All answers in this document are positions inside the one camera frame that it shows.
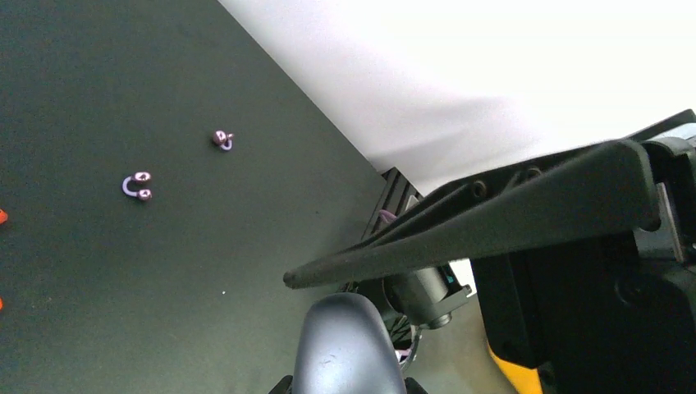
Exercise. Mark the lavender earbud charging case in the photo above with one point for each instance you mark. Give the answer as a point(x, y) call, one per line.
point(344, 347)

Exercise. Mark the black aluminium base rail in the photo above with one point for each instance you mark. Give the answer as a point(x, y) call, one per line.
point(398, 196)

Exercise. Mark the purple earbud with hook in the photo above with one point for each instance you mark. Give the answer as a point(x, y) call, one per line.
point(135, 186)

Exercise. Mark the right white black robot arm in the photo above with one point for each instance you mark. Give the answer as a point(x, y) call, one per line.
point(411, 303)

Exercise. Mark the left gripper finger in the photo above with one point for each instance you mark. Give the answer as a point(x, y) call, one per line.
point(600, 190)

